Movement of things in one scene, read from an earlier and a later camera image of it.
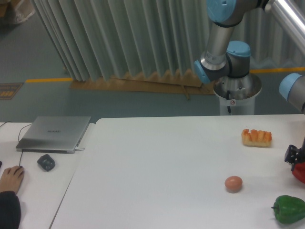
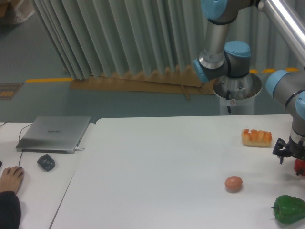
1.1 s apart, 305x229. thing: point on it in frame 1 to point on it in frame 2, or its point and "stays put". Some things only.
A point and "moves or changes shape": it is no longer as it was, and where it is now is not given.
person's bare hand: [11, 179] stays put
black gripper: [294, 155] to [291, 149]
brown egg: [233, 183] stays put
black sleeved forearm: [10, 210] stays put
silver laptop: [54, 134] stays put
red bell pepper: [299, 171] moves or changes shape
